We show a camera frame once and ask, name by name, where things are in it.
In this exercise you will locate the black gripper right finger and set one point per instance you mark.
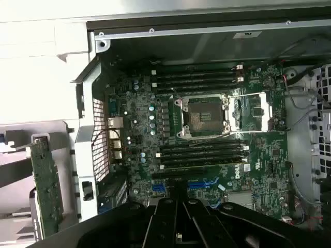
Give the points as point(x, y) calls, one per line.
point(201, 227)

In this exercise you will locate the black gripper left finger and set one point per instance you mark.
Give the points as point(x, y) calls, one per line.
point(160, 227)

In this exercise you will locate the blue expansion slot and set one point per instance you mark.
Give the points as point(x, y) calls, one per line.
point(201, 185)

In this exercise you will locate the silver chipset heatsink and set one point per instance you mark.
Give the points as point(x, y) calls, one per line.
point(240, 197)

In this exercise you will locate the long black expansion slot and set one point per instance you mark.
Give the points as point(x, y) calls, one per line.
point(178, 173)

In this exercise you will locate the black RAM slot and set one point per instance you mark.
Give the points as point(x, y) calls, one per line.
point(201, 158)
point(196, 69)
point(196, 91)
point(201, 147)
point(201, 153)
point(196, 76)
point(196, 84)

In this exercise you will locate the silver rear port block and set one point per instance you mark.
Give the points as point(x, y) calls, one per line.
point(118, 155)
point(115, 122)
point(114, 134)
point(116, 144)

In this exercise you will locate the CPU socket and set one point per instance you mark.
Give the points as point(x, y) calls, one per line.
point(204, 116)

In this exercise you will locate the open black PC case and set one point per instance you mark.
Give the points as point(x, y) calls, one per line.
point(88, 134)

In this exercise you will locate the green motherboard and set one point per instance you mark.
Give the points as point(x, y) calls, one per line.
point(144, 108)

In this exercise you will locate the thin locking lever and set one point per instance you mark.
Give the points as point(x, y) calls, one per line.
point(175, 93)

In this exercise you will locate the grey parts rack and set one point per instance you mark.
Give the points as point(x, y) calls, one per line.
point(15, 165)

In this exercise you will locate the grey metal disk bay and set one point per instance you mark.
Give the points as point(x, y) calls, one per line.
point(323, 124)

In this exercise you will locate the coin cell battery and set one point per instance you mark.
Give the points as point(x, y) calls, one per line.
point(268, 81)

